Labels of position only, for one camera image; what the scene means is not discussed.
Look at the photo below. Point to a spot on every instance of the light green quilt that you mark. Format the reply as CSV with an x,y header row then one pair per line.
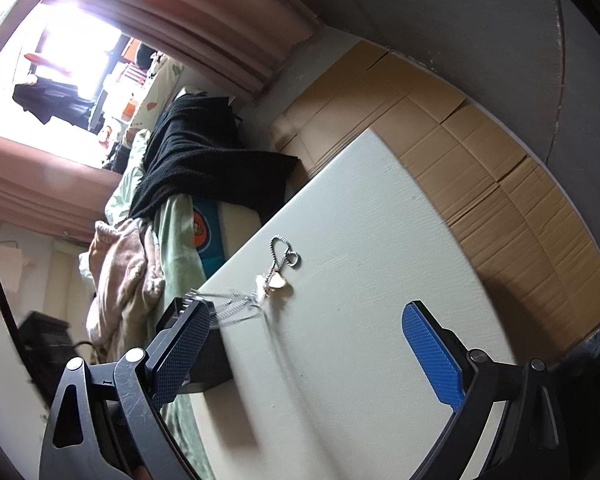
x,y
125,190

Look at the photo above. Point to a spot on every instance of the mattress with blue label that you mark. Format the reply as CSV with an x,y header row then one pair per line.
x,y
220,240

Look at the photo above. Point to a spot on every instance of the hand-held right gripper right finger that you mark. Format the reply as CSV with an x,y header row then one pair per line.
x,y
430,355

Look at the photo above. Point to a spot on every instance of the black knitted blanket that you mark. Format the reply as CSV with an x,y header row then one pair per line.
x,y
195,160

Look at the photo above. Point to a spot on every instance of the pink curtain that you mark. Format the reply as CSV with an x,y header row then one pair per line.
x,y
205,25
45,185

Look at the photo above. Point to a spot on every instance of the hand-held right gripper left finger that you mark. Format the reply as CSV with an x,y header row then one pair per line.
x,y
180,355

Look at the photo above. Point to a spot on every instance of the black box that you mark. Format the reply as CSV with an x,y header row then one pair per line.
x,y
210,360

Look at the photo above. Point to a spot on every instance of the pink fleece blanket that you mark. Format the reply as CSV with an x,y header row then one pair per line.
x,y
122,280

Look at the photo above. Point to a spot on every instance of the dark box-shaped object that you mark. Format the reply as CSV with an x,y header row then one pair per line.
x,y
45,335

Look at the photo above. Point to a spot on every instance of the pink hanging garment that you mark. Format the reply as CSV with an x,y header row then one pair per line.
x,y
34,59

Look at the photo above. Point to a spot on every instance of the green bed sheet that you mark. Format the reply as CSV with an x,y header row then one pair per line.
x,y
175,240

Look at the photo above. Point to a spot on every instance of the dark hanging garment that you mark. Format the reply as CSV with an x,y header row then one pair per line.
x,y
55,102

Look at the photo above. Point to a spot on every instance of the flattened cardboard sheets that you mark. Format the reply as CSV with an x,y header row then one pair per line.
x,y
480,160

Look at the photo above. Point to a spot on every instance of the orange cup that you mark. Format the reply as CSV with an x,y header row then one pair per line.
x,y
130,108

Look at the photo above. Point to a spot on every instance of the floral window seat cushion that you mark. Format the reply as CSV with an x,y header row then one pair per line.
x,y
157,90

